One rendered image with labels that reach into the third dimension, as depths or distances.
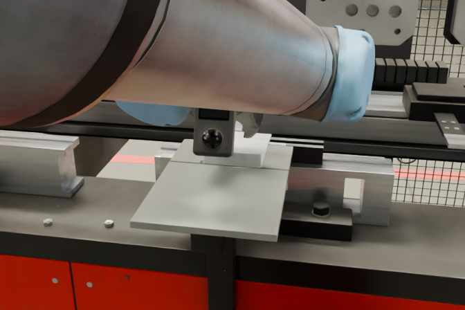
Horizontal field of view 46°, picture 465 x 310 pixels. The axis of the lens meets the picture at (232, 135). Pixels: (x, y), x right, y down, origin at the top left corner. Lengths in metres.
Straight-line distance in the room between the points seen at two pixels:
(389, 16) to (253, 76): 0.55
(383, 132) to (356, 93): 0.72
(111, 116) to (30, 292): 0.41
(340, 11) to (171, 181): 0.33
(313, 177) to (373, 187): 0.10
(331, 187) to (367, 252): 0.12
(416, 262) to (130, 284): 0.44
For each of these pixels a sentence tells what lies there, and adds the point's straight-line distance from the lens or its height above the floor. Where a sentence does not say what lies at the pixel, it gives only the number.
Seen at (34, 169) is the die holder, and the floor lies 0.93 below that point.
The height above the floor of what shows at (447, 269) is 0.87.
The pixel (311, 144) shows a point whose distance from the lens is 0.89.
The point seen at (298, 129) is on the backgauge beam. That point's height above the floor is 0.93.
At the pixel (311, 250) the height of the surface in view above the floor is 0.87.
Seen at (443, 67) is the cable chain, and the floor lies 1.04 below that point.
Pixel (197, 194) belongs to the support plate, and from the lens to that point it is 0.73.
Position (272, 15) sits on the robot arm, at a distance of 0.26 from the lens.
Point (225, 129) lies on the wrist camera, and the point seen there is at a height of 1.12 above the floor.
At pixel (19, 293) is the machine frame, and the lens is 1.02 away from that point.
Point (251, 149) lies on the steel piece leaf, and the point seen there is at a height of 1.00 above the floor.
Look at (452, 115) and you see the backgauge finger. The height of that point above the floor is 1.00.
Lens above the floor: 1.35
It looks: 22 degrees down
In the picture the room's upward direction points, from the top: straight up
